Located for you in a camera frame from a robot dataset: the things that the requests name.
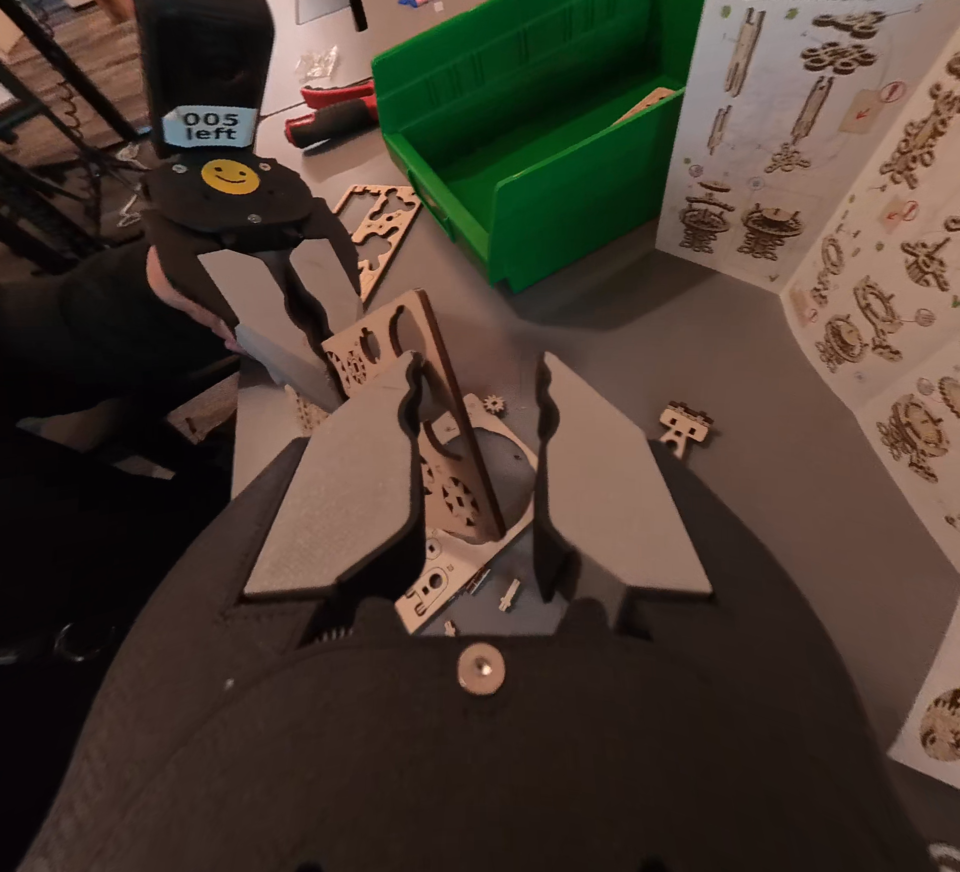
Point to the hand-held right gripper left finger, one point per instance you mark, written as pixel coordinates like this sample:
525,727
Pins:
337,505

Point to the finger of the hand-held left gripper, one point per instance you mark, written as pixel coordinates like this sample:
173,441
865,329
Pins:
247,302
330,280

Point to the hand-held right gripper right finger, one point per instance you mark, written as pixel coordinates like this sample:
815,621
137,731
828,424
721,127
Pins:
622,505

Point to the wooden sheet with blob cutouts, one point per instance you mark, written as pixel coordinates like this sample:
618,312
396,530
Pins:
382,227

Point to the round wooden frame part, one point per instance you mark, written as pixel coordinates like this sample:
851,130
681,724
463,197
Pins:
684,426

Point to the person's left forearm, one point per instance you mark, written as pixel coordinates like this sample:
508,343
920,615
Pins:
127,332

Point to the person's left hand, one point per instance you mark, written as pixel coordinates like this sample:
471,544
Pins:
195,302

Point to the wooden sheet with ship wheel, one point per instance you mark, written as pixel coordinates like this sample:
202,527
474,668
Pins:
502,505

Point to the small wooden peg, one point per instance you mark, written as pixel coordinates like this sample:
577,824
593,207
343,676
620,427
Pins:
510,595

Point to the red and black pliers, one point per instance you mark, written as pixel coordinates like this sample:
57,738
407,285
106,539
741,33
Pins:
330,115

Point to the small wooden gear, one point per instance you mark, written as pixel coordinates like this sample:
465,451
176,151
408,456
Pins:
495,405

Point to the black easel stand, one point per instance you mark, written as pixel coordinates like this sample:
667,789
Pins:
60,137

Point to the small clear plastic bag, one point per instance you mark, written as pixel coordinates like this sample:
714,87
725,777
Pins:
316,62

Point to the green plastic bin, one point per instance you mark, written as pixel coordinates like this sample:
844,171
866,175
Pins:
540,160

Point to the wooden sheet with slot cutouts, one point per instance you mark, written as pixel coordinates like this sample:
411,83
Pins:
649,106

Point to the folded instruction booklet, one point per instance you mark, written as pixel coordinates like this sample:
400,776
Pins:
825,175

